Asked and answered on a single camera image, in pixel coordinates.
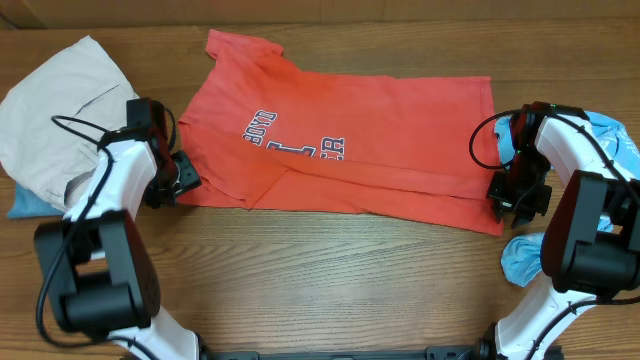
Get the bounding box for red printed t-shirt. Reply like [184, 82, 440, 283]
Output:
[179, 30, 503, 236]

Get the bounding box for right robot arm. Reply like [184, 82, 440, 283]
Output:
[461, 102, 639, 359]

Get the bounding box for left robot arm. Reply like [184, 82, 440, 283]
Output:
[34, 98, 212, 359]

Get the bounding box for light blue t-shirt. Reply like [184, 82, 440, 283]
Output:
[494, 111, 639, 287]

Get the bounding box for beige folded trousers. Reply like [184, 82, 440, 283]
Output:
[1, 36, 138, 211]

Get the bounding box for folded blue jeans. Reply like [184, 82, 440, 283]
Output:
[7, 184, 63, 219]

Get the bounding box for right black cable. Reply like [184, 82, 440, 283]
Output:
[467, 107, 640, 211]

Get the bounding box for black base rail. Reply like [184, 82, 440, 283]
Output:
[199, 345, 504, 360]

